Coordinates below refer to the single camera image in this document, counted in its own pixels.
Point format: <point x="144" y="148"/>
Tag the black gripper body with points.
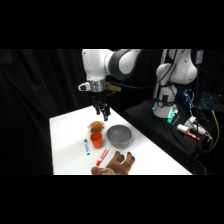
<point x="98" y="96"/>

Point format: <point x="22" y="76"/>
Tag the blue lit keyboard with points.
<point x="210" y="102"/>

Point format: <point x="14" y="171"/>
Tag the black robot stand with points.
<point x="160" y="133"/>

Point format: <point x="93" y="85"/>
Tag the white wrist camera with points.
<point x="84" y="86"/>

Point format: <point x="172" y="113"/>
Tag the black curtain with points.
<point x="36" y="110"/>

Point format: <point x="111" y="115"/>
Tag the red marker pen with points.
<point x="102" y="157"/>

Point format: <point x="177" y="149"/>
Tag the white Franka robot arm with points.
<point x="96" y="63"/>

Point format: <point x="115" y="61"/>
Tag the grey metal bowl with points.
<point x="119" y="135"/>

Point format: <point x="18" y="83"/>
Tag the white and red marker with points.
<point x="188" y="132"/>

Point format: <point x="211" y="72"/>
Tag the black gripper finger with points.
<point x="105" y="112"/>
<point x="97" y="108"/>

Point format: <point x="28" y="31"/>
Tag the orange plastic cup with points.
<point x="97" y="140"/>

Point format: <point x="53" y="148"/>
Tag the brown plush toy animal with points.
<point x="116" y="164"/>

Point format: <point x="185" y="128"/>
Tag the blue marker pen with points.
<point x="86" y="146"/>

